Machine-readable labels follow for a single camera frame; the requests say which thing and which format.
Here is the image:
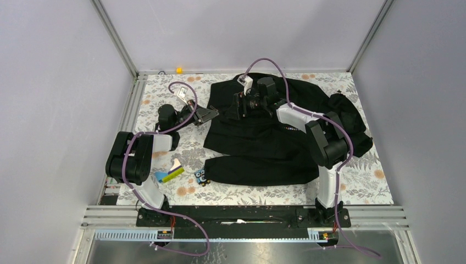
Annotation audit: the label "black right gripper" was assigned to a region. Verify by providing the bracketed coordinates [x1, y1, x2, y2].
[224, 89, 267, 121]

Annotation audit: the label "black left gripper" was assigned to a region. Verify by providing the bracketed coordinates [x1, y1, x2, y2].
[171, 99, 218, 131]

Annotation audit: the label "black zip jacket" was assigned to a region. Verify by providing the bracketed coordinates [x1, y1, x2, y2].
[203, 76, 373, 186]

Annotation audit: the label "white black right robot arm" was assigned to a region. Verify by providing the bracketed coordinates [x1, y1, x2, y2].
[229, 74, 354, 227]

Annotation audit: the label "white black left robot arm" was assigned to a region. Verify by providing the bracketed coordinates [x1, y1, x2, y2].
[105, 100, 219, 226]

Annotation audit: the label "small blue owl toy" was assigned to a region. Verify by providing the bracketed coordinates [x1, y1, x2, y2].
[194, 168, 210, 187]

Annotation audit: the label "floral patterned table mat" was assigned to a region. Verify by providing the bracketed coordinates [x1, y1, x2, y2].
[135, 73, 393, 205]

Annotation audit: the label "blue paper scrap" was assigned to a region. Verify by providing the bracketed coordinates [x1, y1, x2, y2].
[154, 172, 167, 183]

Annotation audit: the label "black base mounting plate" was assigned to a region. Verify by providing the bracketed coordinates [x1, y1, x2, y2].
[136, 206, 335, 228]

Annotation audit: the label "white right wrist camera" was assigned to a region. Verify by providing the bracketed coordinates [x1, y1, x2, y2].
[237, 74, 253, 95]

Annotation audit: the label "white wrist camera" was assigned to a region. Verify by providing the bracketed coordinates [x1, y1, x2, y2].
[176, 87, 187, 104]
[237, 74, 253, 95]

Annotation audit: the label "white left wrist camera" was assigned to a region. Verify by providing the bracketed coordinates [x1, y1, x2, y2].
[176, 87, 187, 104]

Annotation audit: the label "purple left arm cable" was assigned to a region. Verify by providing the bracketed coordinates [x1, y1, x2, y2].
[121, 81, 211, 257]

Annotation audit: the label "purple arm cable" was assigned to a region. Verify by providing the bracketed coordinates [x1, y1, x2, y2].
[243, 57, 383, 260]
[121, 81, 211, 257]

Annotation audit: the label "aluminium frame corner post left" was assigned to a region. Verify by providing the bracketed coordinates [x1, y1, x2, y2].
[90, 0, 138, 79]

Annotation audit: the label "aluminium frame corner post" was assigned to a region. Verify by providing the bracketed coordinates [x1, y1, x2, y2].
[346, 0, 396, 74]
[90, 0, 138, 79]

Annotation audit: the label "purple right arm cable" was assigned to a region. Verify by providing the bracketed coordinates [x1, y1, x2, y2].
[243, 57, 383, 260]

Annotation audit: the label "aluminium frame corner post right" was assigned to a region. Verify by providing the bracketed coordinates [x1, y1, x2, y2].
[346, 0, 396, 74]

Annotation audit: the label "aluminium front frame rails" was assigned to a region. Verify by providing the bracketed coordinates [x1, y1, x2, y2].
[72, 206, 420, 263]

